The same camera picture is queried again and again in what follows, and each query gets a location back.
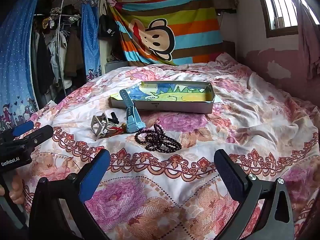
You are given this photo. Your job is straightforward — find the floral bed blanket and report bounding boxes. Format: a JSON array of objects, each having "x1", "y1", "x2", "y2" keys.
[{"x1": 21, "y1": 52, "x2": 320, "y2": 240}]

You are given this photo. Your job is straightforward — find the wide blue dotted curtain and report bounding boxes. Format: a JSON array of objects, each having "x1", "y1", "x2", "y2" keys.
[{"x1": 0, "y1": 0, "x2": 40, "y2": 130}]

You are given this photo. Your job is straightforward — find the white bedside cabinet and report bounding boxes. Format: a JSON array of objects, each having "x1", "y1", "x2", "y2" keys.
[{"x1": 104, "y1": 61, "x2": 129, "y2": 74}]

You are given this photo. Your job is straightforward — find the dark wall shelf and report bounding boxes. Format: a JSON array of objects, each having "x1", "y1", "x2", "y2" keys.
[{"x1": 211, "y1": 0, "x2": 238, "y2": 14}]

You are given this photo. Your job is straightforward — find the silver belt buckle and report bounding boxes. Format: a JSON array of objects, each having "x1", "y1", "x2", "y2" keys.
[{"x1": 90, "y1": 113, "x2": 109, "y2": 140}]

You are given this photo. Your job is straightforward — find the narrow blue dotted curtain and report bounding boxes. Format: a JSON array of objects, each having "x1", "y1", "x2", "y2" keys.
[{"x1": 81, "y1": 4, "x2": 102, "y2": 83}]

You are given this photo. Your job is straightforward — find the light blue wrist watch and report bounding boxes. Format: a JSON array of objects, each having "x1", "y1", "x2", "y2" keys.
[{"x1": 119, "y1": 89, "x2": 146, "y2": 133}]

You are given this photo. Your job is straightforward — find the dark bead bracelet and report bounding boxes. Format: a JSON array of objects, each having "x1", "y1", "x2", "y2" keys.
[{"x1": 135, "y1": 124, "x2": 182, "y2": 152}]

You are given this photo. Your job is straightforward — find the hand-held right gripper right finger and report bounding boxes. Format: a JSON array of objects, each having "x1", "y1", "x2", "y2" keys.
[{"x1": 214, "y1": 149, "x2": 295, "y2": 240}]

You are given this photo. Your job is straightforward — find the shallow grey cardboard box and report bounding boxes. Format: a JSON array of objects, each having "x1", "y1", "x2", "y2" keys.
[{"x1": 108, "y1": 81, "x2": 215, "y2": 115}]

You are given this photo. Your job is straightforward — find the barred window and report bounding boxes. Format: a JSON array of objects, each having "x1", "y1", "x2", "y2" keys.
[{"x1": 252, "y1": 0, "x2": 300, "y2": 38}]

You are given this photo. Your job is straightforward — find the brown wooden headboard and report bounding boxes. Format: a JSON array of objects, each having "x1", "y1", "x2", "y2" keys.
[{"x1": 222, "y1": 41, "x2": 236, "y2": 56}]

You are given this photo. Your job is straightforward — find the hanging clothes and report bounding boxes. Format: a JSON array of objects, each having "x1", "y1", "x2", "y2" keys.
[{"x1": 32, "y1": 5, "x2": 84, "y2": 98}]

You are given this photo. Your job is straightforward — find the red string bracelet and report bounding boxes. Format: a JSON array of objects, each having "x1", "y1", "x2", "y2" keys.
[{"x1": 109, "y1": 123, "x2": 128, "y2": 135}]

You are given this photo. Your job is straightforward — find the pink curtain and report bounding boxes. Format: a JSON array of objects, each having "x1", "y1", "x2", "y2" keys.
[{"x1": 296, "y1": 0, "x2": 320, "y2": 80}]

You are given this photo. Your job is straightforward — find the striped monkey blanket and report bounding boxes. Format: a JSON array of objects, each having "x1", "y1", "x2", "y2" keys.
[{"x1": 110, "y1": 0, "x2": 224, "y2": 67}]

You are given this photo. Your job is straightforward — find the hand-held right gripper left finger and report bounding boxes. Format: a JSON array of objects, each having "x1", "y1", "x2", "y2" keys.
[{"x1": 29, "y1": 149, "x2": 112, "y2": 240}]

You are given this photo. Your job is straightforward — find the crayon dinosaur drawing paper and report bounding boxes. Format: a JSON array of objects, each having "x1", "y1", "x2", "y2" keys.
[{"x1": 111, "y1": 83, "x2": 210, "y2": 103}]

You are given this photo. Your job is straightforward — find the black hanging bag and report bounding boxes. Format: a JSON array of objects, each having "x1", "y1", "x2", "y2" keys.
[{"x1": 98, "y1": 5, "x2": 119, "y2": 38}]

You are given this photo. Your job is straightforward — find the person's left hand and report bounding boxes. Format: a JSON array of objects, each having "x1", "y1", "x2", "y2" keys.
[{"x1": 8, "y1": 173, "x2": 25, "y2": 207}]

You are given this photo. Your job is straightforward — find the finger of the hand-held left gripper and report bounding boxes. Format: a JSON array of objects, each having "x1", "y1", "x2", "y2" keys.
[
  {"x1": 10, "y1": 124, "x2": 54, "y2": 153},
  {"x1": 0, "y1": 120, "x2": 35, "y2": 145}
]

